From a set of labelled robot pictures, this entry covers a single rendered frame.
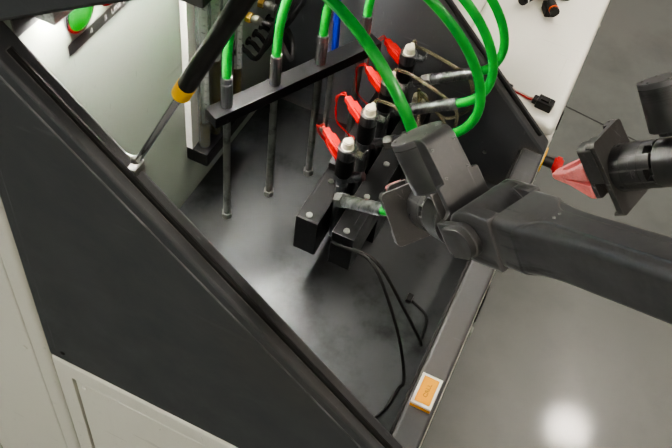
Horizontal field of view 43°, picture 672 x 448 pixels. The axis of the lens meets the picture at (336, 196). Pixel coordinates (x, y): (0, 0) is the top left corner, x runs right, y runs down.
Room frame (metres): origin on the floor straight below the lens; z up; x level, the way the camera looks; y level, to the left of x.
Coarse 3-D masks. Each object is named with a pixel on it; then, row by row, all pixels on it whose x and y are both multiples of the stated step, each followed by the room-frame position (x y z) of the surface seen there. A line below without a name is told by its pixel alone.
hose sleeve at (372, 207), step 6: (342, 198) 0.74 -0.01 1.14; (348, 198) 0.73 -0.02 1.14; (354, 198) 0.73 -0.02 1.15; (360, 198) 0.73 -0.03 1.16; (342, 204) 0.73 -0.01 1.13; (348, 204) 0.73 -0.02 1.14; (354, 204) 0.72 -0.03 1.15; (360, 204) 0.72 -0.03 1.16; (366, 204) 0.71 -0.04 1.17; (372, 204) 0.71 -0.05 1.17; (378, 204) 0.70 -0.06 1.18; (360, 210) 0.71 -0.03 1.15; (366, 210) 0.71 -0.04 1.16; (372, 210) 0.70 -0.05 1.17; (378, 210) 0.70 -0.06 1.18
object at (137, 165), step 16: (240, 0) 0.53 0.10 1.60; (224, 16) 0.54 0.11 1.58; (240, 16) 0.54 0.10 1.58; (208, 32) 0.55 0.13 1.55; (224, 32) 0.54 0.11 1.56; (208, 48) 0.55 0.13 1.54; (192, 64) 0.56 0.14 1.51; (208, 64) 0.55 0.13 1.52; (192, 80) 0.56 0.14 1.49; (176, 96) 0.56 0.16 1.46; (160, 128) 0.58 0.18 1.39; (144, 144) 0.59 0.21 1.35
